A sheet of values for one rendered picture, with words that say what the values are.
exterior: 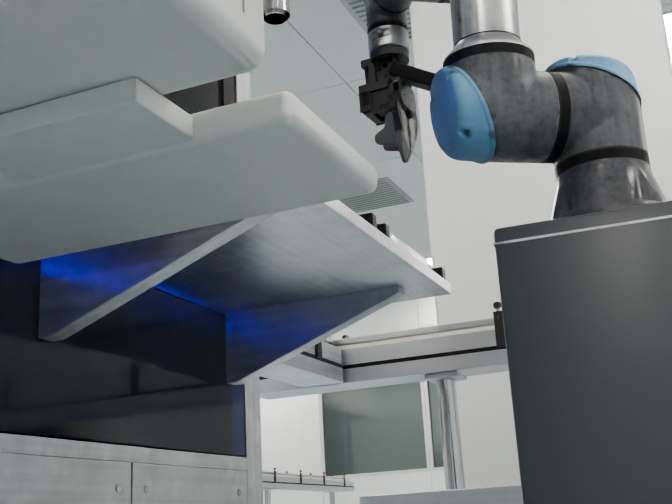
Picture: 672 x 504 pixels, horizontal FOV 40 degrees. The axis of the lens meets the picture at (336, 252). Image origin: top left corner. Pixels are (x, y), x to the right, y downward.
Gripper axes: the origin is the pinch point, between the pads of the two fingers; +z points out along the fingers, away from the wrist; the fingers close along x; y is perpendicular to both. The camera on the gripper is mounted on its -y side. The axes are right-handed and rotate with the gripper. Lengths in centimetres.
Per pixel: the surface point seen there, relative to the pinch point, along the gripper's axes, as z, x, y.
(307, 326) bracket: 27.9, 1.1, 21.2
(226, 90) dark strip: -23.6, -0.8, 38.4
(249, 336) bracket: 28.2, 2.0, 32.8
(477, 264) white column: -19, -142, 35
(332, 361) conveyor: 20, -71, 54
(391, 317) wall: -159, -774, 342
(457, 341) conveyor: 18, -82, 23
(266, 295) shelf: 23.1, 8.5, 25.0
